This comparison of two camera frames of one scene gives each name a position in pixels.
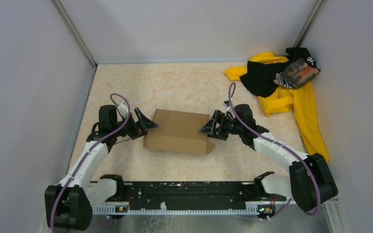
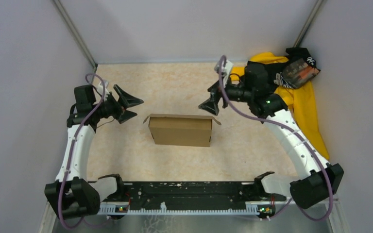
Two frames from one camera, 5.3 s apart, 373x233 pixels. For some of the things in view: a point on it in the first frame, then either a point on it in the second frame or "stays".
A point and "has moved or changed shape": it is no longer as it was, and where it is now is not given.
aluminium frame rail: (330, 218) stays
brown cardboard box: (179, 132) has moved or changed shape
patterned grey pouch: (296, 73) stays
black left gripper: (144, 124) to (126, 100)
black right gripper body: (227, 126) to (240, 92)
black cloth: (260, 76) stays
